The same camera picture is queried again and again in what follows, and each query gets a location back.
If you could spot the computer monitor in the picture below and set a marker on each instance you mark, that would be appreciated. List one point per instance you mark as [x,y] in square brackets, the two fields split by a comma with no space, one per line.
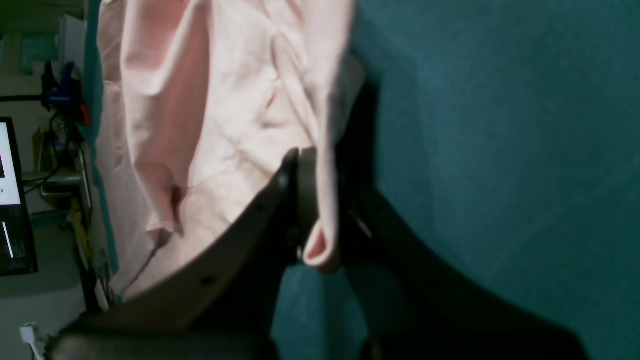
[17,246]

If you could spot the pink T-shirt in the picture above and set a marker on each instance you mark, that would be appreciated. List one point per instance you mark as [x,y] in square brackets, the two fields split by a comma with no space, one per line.
[201,101]

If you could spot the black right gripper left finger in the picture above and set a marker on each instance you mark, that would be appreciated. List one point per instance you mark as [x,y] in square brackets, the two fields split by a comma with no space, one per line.
[220,306]

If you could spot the teal table cloth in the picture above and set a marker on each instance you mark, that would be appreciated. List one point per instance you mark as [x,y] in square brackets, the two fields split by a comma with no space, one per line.
[506,134]

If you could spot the orange blue clamp bottom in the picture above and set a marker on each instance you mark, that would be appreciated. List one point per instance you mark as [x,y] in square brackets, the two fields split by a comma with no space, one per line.
[64,95]

